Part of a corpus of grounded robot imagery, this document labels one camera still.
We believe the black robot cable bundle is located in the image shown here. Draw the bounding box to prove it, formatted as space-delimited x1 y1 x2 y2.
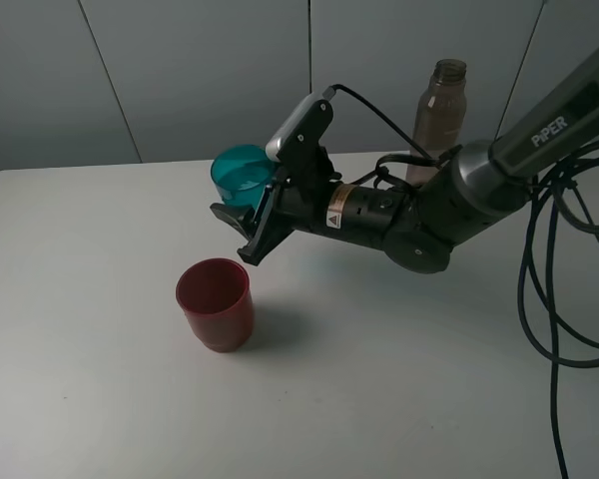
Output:
326 83 599 479

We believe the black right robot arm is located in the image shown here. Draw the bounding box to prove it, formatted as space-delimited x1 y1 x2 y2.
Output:
212 48 599 273

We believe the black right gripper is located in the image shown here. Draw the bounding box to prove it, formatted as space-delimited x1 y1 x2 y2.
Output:
210 167 337 265

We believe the teal translucent plastic cup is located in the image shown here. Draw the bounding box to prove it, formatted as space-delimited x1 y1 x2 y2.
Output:
211 145 275 210

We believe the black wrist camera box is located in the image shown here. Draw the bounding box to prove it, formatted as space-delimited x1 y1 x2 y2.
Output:
265 87 334 190

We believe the brown translucent water bottle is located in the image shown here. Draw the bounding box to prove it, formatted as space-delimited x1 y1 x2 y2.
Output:
413 59 467 159

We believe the red plastic cup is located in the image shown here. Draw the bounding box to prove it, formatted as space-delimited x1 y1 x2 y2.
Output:
175 257 255 353

